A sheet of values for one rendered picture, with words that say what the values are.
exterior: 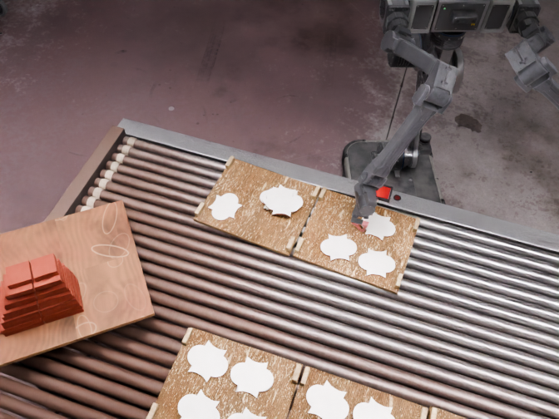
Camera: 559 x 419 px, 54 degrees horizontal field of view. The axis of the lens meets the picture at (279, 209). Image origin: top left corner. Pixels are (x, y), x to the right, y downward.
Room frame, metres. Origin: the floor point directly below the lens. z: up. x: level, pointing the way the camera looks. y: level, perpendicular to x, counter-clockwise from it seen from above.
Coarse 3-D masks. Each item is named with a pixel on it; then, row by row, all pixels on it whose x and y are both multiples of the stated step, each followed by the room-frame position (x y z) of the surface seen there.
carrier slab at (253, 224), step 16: (240, 160) 1.53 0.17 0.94; (224, 176) 1.44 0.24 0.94; (240, 176) 1.44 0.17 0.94; (256, 176) 1.45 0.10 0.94; (272, 176) 1.45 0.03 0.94; (224, 192) 1.36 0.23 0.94; (240, 192) 1.36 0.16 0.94; (256, 192) 1.36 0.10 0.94; (304, 192) 1.37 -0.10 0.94; (240, 208) 1.28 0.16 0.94; (256, 208) 1.28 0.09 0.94; (304, 208) 1.29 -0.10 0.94; (208, 224) 1.20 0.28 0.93; (224, 224) 1.20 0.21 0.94; (240, 224) 1.20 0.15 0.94; (256, 224) 1.20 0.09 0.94; (272, 224) 1.21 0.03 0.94; (288, 224) 1.21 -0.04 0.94; (256, 240) 1.13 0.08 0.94; (272, 240) 1.13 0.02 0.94; (288, 240) 1.14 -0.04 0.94; (288, 256) 1.07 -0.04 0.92
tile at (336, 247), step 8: (328, 240) 1.14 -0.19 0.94; (336, 240) 1.14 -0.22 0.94; (344, 240) 1.14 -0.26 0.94; (352, 240) 1.14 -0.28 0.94; (320, 248) 1.10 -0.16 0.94; (328, 248) 1.10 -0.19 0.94; (336, 248) 1.10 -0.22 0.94; (344, 248) 1.11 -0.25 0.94; (352, 248) 1.11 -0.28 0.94; (336, 256) 1.07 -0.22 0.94; (344, 256) 1.07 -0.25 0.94
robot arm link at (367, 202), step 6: (366, 174) 1.25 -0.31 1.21; (360, 180) 1.25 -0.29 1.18; (366, 186) 1.24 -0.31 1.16; (372, 186) 1.25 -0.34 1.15; (366, 192) 1.21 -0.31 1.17; (372, 192) 1.22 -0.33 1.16; (360, 198) 1.20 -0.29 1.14; (366, 198) 1.19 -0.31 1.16; (372, 198) 1.19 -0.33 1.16; (360, 204) 1.17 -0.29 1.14; (366, 204) 1.16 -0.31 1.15; (372, 204) 1.16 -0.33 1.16; (360, 210) 1.15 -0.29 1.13; (366, 210) 1.15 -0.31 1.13; (372, 210) 1.16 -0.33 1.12
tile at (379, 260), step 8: (368, 248) 1.11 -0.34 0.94; (360, 256) 1.07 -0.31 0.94; (368, 256) 1.07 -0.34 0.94; (376, 256) 1.07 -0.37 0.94; (384, 256) 1.07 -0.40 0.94; (360, 264) 1.04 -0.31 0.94; (368, 264) 1.04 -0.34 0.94; (376, 264) 1.04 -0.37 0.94; (384, 264) 1.04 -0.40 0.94; (392, 264) 1.04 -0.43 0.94; (368, 272) 1.00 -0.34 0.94; (376, 272) 1.01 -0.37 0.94; (384, 272) 1.01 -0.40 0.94
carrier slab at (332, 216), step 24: (312, 216) 1.25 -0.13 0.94; (336, 216) 1.26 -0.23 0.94; (384, 216) 1.27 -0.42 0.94; (408, 216) 1.27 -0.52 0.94; (312, 240) 1.14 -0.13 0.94; (360, 240) 1.15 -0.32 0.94; (384, 240) 1.15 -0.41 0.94; (408, 240) 1.15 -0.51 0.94; (336, 264) 1.04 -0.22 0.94; (384, 288) 0.94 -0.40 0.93
